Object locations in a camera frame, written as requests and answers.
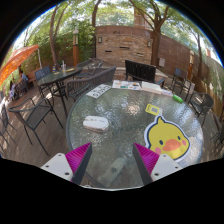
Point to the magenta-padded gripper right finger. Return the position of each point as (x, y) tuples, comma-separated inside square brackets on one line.
[(165, 165)]

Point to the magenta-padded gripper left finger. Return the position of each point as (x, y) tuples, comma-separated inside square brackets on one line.
[(55, 165)]

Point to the white computer mouse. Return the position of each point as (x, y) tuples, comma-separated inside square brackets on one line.
[(96, 123)]

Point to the yellow duck mouse pad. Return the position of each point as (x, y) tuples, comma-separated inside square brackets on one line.
[(166, 136)]

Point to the black metal mesh chair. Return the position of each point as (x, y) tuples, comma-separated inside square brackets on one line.
[(35, 115)]

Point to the yellow square card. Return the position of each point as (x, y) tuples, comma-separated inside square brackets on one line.
[(153, 109)]

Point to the green tube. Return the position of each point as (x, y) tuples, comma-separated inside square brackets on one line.
[(178, 98)]

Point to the black rounded mesh chair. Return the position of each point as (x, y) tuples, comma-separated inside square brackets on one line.
[(201, 103)]

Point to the small white pink box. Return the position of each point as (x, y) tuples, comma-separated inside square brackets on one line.
[(167, 92)]

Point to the white book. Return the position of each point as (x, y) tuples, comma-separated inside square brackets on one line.
[(151, 87)]

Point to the white number plate sign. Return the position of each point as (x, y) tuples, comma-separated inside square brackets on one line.
[(98, 91)]

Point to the person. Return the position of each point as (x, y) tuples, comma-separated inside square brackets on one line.
[(23, 76), (12, 90)]

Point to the colourful printed leaflet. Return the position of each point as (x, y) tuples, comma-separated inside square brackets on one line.
[(126, 85)]

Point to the dark glass patio table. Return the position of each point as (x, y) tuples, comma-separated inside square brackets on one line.
[(58, 76)]

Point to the dark folding chair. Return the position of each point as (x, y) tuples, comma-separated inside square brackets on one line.
[(180, 76)]

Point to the dark wicker chair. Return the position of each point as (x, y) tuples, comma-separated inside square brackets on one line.
[(88, 81), (89, 64)]

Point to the blue-grey patio chair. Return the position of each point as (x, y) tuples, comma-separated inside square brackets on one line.
[(42, 72)]

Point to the black slatted bench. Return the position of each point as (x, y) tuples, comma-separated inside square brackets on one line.
[(140, 70)]

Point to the orange parasol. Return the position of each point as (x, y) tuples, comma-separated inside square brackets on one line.
[(16, 60)]

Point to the tree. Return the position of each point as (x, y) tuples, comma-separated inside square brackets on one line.
[(52, 40), (155, 43)]

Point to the grey wall box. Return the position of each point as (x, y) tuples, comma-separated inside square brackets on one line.
[(162, 62)]

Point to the wooden lamp post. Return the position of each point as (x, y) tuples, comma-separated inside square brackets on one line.
[(190, 65), (75, 50)]

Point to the black wall lamp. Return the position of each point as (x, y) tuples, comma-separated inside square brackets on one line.
[(100, 39), (149, 43)]

